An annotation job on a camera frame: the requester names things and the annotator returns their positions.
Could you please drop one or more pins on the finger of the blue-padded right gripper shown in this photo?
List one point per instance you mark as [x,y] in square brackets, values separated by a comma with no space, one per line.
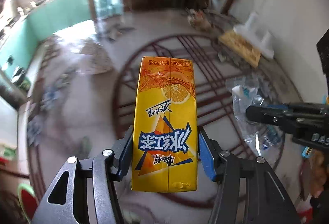
[267,200]

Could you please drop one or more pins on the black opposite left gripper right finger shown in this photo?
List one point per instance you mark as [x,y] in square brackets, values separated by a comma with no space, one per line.
[283,116]

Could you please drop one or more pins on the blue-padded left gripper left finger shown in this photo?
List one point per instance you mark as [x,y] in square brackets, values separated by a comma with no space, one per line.
[65,200]

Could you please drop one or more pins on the clear plastic wrapper blue print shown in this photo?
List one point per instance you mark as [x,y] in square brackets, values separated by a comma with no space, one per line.
[264,140]

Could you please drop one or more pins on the yellow iced tea carton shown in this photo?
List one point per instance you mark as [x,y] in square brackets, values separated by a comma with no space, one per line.
[164,156]

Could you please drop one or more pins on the red green trash bin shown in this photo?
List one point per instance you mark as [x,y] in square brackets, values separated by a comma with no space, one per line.
[28,200]

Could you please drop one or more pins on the crumpled tissue trash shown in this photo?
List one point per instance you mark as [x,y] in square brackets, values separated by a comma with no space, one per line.
[198,20]

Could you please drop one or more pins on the teal kitchen cabinets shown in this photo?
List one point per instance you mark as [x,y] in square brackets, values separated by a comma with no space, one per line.
[26,35]

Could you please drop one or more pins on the person's right hand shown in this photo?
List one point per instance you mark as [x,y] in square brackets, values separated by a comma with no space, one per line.
[319,173]

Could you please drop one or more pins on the blue yellow box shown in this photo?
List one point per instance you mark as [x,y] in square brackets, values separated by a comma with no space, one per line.
[307,152]

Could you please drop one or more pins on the white plastic holder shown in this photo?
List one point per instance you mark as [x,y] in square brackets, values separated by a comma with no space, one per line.
[257,34]

